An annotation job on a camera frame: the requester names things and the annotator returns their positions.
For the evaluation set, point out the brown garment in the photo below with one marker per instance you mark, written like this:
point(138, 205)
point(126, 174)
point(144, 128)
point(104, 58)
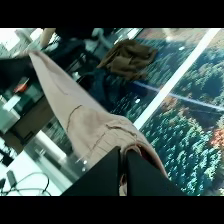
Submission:
point(128, 58)

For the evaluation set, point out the beige trousers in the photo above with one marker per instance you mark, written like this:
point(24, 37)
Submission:
point(86, 123)

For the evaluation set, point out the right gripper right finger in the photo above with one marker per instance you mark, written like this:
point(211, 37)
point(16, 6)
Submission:
point(150, 180)

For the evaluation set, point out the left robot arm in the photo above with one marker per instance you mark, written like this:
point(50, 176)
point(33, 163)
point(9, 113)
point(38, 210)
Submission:
point(65, 51)

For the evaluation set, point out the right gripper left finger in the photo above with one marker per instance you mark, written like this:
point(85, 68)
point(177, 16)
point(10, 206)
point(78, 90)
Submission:
point(100, 176)

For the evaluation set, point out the blue jeans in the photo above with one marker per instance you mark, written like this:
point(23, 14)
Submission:
point(103, 88)

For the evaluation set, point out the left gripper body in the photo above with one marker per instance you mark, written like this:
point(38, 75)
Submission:
point(15, 71)

